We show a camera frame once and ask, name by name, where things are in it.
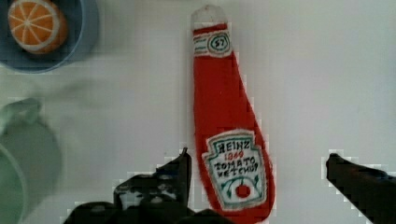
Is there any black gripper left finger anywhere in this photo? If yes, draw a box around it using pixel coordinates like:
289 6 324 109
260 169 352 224
64 148 233 224

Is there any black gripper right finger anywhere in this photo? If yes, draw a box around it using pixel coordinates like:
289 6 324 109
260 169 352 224
326 153 396 224

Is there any red felt ketchup bottle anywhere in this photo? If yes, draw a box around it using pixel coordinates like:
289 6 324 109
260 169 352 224
191 5 276 224

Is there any green mug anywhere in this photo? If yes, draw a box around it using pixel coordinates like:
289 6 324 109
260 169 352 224
0 98 62 224

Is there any blue bowl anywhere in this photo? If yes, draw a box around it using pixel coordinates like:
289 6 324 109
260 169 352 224
0 0 99 74

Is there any orange slice toy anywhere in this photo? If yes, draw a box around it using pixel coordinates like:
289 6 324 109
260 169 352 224
7 0 68 54

